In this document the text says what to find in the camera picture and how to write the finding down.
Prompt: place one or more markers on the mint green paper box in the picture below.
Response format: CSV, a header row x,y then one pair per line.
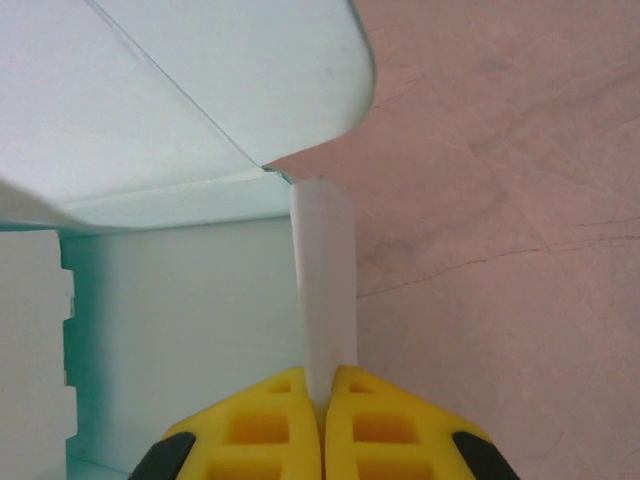
x,y
175,300

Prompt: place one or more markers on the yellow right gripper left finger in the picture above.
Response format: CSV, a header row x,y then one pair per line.
x,y
255,430

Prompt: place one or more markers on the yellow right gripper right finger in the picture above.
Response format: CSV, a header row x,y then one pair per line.
x,y
390,430

